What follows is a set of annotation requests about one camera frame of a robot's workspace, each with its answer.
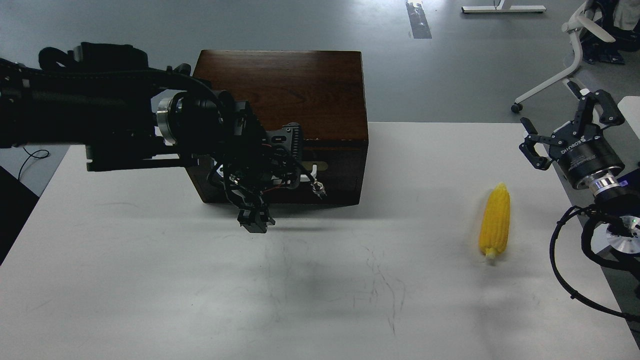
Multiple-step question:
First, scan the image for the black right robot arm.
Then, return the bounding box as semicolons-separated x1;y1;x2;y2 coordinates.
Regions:
519;80;639;322

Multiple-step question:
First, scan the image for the yellow corn cob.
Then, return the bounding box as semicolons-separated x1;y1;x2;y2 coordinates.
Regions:
478;182;511;263

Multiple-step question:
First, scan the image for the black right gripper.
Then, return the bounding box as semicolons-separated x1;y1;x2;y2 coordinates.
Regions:
519;80;626;191

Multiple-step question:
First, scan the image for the dark wooden drawer cabinet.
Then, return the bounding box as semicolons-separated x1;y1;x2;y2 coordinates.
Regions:
185;49;370;205

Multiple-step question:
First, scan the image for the white desk base bar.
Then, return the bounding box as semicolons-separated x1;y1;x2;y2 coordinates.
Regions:
461;0;547;14

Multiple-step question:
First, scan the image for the white side table edge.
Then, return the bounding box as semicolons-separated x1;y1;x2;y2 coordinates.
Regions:
618;95;640;138

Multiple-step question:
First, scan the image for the black cable on floor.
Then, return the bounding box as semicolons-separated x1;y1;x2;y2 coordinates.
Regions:
18;147;51;181

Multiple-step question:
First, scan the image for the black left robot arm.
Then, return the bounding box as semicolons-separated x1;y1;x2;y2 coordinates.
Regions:
1;42;323;233

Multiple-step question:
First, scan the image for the white office chair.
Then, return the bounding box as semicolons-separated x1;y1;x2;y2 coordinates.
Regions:
510;0;639;114

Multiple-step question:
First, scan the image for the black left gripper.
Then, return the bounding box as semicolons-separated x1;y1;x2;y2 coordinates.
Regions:
185;91;304;234

